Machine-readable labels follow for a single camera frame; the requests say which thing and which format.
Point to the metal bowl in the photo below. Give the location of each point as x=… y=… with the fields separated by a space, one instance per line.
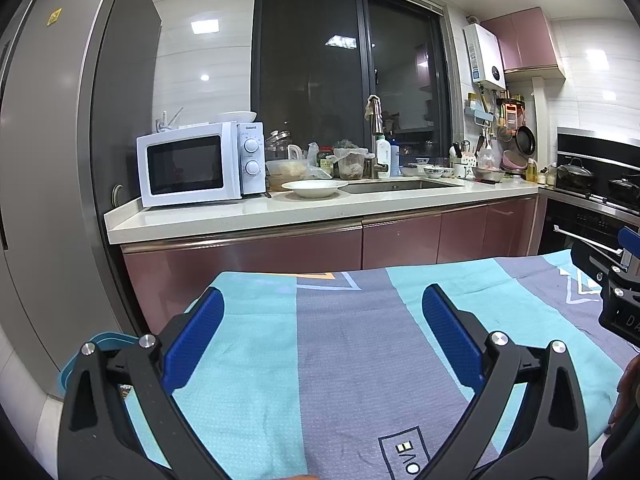
x=489 y=176

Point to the white pump bottle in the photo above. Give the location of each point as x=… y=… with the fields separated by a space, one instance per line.
x=383 y=157

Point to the black frying pan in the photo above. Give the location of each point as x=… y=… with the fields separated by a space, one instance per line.
x=525 y=141

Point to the white utensil holder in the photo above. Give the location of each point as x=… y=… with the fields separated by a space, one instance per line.
x=462 y=167

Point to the black pot with lid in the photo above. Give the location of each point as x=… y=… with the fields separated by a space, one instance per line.
x=575 y=176

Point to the person's right hand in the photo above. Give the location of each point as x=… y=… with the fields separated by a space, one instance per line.
x=627 y=385

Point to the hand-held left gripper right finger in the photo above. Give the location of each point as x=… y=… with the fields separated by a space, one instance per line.
x=450 y=340

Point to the steel sink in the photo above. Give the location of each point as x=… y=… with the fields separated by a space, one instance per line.
x=400 y=185

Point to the black range hood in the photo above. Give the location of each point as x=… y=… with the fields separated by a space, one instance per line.
x=600 y=147

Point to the white bowl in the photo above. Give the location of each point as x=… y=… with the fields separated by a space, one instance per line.
x=236 y=117

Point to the pink wall cabinet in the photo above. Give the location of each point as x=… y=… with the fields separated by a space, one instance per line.
x=527 y=37

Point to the bag lined container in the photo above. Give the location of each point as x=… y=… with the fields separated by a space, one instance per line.
x=350 y=164

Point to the blue bottle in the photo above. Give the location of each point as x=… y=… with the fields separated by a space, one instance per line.
x=395 y=160

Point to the stack of pink bowls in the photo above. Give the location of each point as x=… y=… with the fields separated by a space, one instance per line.
x=514 y=164

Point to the steel kitchen faucet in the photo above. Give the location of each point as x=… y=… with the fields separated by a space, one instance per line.
x=376 y=120

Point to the blue plastic bin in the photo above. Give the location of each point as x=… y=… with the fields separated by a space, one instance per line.
x=107 y=342

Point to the blue wall rack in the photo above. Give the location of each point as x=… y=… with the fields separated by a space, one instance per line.
x=478 y=116

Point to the white microwave oven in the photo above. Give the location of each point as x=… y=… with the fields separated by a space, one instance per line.
x=185 y=165

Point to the dark kitchen window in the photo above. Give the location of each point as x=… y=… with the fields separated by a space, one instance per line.
x=315 y=60

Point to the black built-in oven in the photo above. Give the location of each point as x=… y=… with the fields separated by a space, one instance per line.
x=565 y=230

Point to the blue grey patterned tablecloth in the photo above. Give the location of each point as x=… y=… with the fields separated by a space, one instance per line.
x=350 y=350

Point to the white water heater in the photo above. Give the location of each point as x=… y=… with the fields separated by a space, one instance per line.
x=486 y=55

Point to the white deep plate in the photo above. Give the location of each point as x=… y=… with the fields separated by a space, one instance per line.
x=315 y=189

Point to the grey refrigerator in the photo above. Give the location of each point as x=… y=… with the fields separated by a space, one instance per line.
x=50 y=160

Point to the pink base cabinet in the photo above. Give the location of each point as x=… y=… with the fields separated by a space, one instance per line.
x=300 y=250

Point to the yellow oil bottle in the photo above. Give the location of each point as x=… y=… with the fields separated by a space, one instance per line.
x=531 y=172

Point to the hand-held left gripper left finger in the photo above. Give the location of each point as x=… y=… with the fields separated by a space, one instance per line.
x=197 y=340

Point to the clear food container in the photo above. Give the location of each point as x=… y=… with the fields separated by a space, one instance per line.
x=286 y=171

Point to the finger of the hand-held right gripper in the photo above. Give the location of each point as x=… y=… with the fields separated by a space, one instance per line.
x=630 y=245
x=595 y=260

